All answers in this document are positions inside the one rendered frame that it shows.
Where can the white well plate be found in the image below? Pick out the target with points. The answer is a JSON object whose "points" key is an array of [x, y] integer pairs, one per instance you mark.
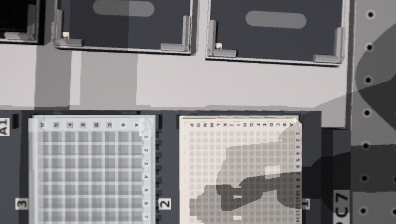
{"points": [[240, 169]]}

